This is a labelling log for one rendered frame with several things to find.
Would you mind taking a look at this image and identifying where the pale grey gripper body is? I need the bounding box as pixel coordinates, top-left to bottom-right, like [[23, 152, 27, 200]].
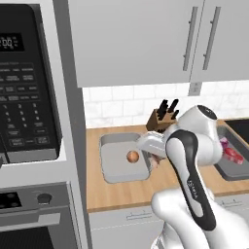
[[135, 130, 169, 160]]

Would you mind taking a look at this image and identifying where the pinkish brown steak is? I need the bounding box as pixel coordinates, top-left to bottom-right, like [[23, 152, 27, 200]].
[[149, 154, 166, 170]]

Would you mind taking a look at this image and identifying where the brown onion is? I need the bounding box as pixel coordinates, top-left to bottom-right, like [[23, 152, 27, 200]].
[[125, 150, 140, 164]]

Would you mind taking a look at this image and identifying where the grey tupperware container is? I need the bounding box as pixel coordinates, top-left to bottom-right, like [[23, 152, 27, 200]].
[[98, 132, 153, 185], [213, 124, 249, 182]]

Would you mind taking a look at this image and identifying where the red steak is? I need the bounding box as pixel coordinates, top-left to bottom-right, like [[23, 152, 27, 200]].
[[220, 136, 245, 165]]

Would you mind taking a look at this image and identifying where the wooden knife block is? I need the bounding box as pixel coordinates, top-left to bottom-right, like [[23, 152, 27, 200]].
[[146, 98, 180, 134]]

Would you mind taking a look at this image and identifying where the black hob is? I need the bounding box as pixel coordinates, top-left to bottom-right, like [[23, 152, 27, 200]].
[[225, 118, 249, 144]]

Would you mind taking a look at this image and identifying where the white drawer front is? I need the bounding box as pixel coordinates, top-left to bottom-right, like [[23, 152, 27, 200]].
[[212, 193, 249, 228], [89, 204, 167, 249]]

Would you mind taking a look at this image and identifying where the wide white cupboard door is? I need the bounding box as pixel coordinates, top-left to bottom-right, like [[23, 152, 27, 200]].
[[67, 0, 205, 89]]

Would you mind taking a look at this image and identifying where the narrow white cupboard door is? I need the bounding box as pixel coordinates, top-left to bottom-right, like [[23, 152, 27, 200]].
[[190, 0, 249, 84]]

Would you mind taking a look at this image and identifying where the black microwave oven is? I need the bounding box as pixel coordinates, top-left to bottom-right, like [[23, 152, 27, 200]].
[[0, 3, 63, 165]]

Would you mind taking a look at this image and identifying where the steel oven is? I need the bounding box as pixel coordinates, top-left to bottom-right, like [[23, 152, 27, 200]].
[[0, 182, 83, 249]]

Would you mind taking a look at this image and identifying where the white wall outlet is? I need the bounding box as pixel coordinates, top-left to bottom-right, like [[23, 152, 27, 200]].
[[189, 82, 202, 96]]

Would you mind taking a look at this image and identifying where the grey drawer handle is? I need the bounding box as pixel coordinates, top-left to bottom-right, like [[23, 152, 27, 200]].
[[219, 199, 245, 210], [125, 211, 154, 222]]

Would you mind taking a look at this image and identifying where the grey cupboard handle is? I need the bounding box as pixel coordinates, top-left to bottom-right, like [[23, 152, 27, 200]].
[[202, 6, 223, 71], [182, 6, 199, 72]]

